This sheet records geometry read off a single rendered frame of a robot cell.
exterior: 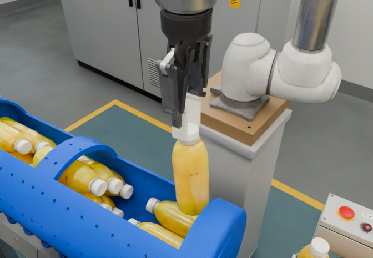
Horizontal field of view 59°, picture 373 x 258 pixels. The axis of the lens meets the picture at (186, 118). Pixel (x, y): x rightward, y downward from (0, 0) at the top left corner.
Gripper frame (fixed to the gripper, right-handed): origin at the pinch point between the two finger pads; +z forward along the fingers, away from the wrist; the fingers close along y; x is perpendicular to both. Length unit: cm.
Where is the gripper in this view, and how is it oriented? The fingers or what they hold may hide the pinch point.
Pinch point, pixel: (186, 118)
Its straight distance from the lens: 59.3
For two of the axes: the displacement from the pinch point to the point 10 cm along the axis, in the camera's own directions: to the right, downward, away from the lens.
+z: 0.0, 7.9, 6.1
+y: -5.2, 5.2, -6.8
